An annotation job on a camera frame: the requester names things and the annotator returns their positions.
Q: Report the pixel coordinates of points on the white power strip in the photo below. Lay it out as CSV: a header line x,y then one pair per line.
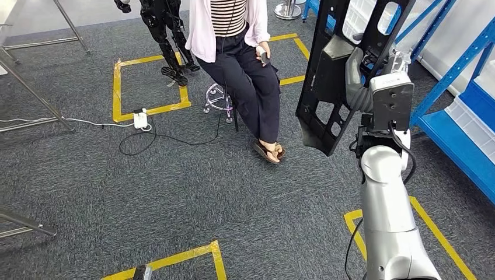
x,y
141,120

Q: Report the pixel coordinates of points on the person's left hand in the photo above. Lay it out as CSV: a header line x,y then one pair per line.
x,y
259,52

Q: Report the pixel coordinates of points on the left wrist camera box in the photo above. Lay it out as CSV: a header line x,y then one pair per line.
x,y
141,273

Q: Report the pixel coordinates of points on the long black plastic part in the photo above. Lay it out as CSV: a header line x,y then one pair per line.
x,y
328,77

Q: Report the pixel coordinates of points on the blue metal shelf rack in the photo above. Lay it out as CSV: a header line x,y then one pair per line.
x,y
456,147

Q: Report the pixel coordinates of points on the chrome swivel stool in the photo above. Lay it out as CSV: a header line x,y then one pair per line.
x,y
216,104

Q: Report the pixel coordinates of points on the steel frame table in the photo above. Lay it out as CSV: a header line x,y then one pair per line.
x,y
72,27

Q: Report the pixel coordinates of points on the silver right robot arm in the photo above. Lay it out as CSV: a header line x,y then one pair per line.
x,y
386,216

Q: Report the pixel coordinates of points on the chrome stanchion base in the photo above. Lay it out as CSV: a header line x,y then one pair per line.
x,y
288,11

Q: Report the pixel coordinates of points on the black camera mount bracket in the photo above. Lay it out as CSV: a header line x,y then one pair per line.
x,y
367,141

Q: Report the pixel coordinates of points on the small dark handheld controller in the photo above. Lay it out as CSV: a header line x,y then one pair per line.
x,y
265,57

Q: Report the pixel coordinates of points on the yellow tape floor square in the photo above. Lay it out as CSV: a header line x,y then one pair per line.
x,y
437,232
181,257
116,89
301,48

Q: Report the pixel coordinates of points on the person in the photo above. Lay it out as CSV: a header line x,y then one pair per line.
x,y
232,77

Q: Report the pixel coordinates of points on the black humanoid robot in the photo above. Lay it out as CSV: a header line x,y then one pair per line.
x,y
162,34

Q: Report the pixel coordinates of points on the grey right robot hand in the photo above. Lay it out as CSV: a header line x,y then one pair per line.
x,y
355,89

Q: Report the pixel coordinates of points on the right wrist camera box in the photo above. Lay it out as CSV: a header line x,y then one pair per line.
x,y
392,100

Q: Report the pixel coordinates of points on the white plastic crate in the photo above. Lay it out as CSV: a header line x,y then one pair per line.
x,y
359,15
472,131

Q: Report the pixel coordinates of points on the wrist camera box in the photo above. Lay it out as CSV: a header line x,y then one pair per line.
x,y
392,100
141,273

